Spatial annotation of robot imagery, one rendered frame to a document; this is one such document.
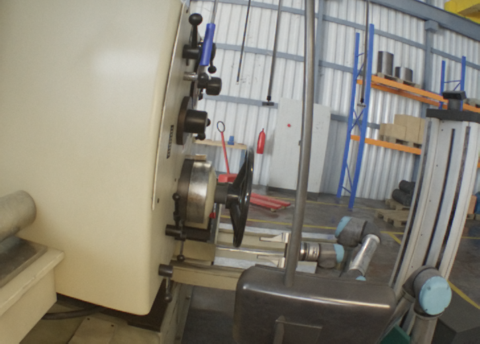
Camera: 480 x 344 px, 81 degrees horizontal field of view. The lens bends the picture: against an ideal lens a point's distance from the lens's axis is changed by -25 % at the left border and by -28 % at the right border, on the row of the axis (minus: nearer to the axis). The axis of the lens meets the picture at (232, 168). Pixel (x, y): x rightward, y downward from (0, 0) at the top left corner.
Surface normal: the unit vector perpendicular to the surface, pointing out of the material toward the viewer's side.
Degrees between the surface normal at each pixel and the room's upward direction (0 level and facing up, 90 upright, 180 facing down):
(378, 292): 19
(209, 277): 90
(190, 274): 90
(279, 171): 90
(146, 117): 90
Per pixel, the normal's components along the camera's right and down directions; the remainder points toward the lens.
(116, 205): 0.00, 0.14
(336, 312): -0.29, 0.43
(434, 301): -0.22, -0.02
